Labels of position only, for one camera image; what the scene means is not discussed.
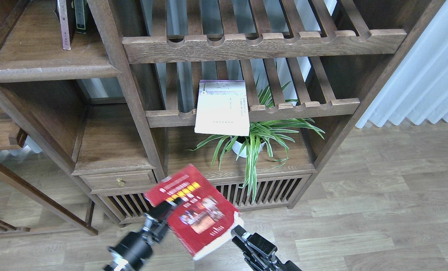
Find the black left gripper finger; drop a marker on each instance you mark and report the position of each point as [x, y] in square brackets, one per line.
[158, 215]

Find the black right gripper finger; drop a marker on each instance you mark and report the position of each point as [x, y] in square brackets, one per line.
[253, 246]

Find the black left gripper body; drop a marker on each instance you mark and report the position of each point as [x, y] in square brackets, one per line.
[133, 250]

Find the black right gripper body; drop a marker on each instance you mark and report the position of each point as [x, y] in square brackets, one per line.
[259, 262]

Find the red paperback book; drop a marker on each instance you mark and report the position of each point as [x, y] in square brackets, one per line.
[203, 222]

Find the white and purple book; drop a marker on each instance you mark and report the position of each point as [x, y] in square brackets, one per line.
[222, 108]

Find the maroon book with white characters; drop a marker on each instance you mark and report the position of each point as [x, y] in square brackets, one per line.
[65, 12]

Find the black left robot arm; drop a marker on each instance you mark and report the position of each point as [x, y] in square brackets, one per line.
[131, 253]

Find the brass drawer knob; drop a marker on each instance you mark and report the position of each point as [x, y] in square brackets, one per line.
[120, 182]

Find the white plant pot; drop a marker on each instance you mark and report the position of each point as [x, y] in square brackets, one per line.
[240, 147]

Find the green spider plant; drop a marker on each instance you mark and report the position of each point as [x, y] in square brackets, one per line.
[275, 133]

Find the dark wooden bookshelf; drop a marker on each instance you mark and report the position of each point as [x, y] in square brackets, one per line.
[122, 102]

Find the green upright book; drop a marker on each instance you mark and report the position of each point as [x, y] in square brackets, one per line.
[82, 11]

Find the white curtain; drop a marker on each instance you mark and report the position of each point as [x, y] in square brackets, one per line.
[418, 89]

